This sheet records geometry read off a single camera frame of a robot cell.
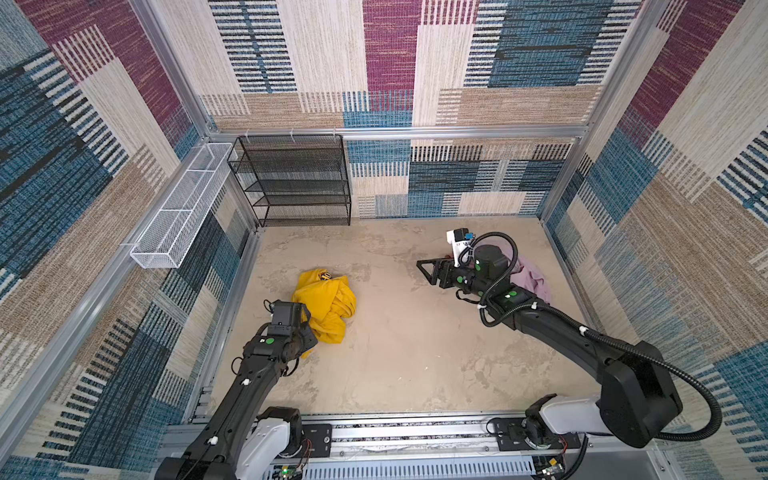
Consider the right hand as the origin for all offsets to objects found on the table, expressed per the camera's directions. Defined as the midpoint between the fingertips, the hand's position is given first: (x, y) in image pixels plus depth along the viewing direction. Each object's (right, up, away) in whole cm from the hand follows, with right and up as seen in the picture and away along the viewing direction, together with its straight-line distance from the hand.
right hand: (425, 266), depth 80 cm
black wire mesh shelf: (-43, +29, +29) cm, 59 cm away
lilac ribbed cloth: (+36, -5, +17) cm, 40 cm away
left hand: (-33, -18, +3) cm, 38 cm away
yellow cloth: (-26, -11, +7) cm, 29 cm away
